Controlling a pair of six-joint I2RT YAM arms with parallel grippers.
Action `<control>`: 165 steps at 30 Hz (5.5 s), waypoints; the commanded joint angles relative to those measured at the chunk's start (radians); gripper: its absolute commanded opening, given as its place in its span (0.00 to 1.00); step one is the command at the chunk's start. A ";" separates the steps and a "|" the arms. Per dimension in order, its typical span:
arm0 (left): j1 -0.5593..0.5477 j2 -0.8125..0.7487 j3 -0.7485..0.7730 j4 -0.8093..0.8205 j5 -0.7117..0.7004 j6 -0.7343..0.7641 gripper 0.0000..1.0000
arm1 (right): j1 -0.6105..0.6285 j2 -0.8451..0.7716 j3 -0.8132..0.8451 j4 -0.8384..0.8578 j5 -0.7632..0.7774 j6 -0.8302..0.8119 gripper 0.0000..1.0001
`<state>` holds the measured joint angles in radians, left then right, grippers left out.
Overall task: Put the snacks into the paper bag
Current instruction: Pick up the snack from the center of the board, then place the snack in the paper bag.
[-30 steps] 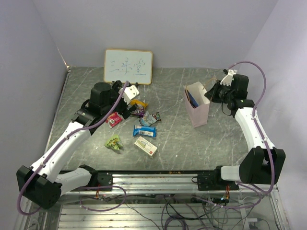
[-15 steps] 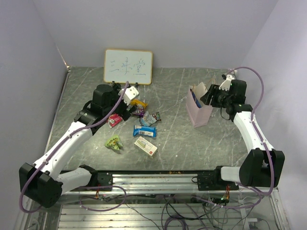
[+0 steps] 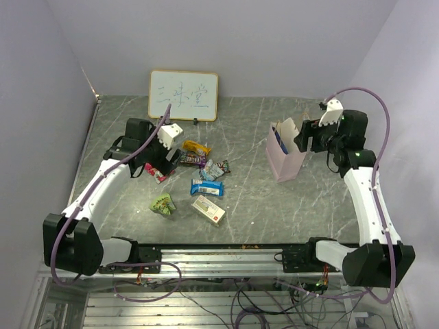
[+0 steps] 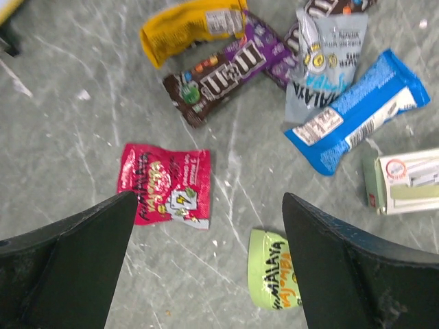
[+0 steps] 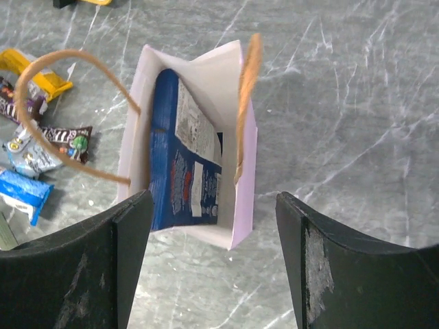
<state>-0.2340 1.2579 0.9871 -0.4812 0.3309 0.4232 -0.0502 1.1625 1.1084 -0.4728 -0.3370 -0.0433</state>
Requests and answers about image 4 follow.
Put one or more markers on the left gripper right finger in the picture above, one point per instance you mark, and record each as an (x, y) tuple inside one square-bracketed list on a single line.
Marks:
[(349, 278)]

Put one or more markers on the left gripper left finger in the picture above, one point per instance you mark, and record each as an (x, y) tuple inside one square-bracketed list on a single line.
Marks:
[(64, 275)]

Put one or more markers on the green Himalaya candy pouch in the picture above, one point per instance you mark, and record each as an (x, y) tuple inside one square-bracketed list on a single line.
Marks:
[(272, 280)]

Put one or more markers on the red Himalaya candy pouch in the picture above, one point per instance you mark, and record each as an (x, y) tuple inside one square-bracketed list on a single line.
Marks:
[(169, 185)]

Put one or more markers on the grey Himalaya candy pouch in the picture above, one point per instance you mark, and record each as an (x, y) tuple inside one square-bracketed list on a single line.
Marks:
[(329, 50)]

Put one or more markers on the white green small box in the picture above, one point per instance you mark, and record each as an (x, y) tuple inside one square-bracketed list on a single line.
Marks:
[(401, 183)]

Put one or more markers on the blue cookie bar wrapper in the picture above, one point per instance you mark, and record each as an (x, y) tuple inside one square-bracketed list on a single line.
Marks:
[(387, 89)]

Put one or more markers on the brown purple M&M's pack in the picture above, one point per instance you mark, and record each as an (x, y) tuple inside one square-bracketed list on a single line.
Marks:
[(196, 92)]

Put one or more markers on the yellow candy bar wrapper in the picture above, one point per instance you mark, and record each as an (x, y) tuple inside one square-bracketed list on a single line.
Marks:
[(174, 30)]

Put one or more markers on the white board with yellow frame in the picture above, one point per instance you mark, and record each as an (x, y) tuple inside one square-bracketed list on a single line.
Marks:
[(9, 45)]

